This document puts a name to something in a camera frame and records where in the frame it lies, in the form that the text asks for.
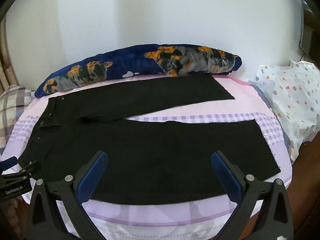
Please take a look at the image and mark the black pants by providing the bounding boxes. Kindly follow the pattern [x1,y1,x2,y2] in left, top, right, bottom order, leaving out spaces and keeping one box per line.
[18,75,280,205]

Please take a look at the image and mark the pink purple checked bedsheet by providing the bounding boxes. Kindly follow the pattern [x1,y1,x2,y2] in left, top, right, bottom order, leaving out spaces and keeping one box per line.
[0,75,293,240]

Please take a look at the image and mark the white confetti patterned duvet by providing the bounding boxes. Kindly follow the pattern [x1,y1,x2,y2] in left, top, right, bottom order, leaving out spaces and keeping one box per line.
[248,61,319,161]

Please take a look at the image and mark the beige wooden headboard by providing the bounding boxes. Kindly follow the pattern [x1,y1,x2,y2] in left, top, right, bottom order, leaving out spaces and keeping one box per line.
[0,17,19,94]

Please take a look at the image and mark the grey plaid pillow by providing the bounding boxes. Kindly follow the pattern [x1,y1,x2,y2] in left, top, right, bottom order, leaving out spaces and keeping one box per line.
[0,85,35,154]

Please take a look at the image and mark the blue floral plush blanket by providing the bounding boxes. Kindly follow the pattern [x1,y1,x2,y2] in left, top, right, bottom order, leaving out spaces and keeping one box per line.
[35,44,242,98]

